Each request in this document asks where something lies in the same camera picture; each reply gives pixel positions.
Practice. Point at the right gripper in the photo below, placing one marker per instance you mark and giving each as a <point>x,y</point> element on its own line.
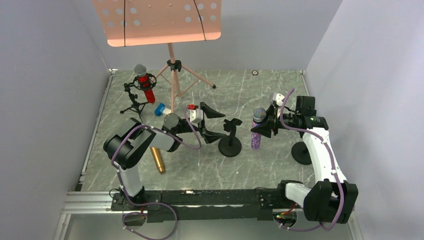
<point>273,120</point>

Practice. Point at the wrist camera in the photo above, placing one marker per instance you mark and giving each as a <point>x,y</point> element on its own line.
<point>276,99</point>
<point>195,114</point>

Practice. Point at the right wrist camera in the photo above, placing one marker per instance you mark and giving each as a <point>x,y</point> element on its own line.
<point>276,99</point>

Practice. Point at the cream toy block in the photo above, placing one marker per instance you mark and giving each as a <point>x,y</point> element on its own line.
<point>165,111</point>

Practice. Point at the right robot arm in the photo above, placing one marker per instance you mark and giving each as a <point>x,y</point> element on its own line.
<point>332,198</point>

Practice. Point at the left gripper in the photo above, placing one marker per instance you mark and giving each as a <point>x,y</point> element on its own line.
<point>203,122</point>

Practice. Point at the gold microphone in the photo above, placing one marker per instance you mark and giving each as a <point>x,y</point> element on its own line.
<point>158,160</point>

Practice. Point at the pink music stand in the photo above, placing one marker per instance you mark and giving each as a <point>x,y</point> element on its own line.
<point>147,22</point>

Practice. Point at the black round-base mic stand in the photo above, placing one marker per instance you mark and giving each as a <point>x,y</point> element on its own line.
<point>230,146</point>

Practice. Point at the black tripod shock-mount stand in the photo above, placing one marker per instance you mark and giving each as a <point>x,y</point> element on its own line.
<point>136,106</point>

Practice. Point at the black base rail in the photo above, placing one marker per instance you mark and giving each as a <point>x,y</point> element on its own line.
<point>228,204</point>

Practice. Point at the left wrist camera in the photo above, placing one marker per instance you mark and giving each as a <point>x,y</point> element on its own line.
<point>195,114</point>

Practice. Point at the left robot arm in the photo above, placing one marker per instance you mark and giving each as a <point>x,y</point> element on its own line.
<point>128,144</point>

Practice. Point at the red glitter microphone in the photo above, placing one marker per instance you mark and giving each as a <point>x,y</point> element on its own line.
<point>145,84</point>

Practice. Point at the blue toy block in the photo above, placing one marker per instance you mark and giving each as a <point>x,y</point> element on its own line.
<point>160,109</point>

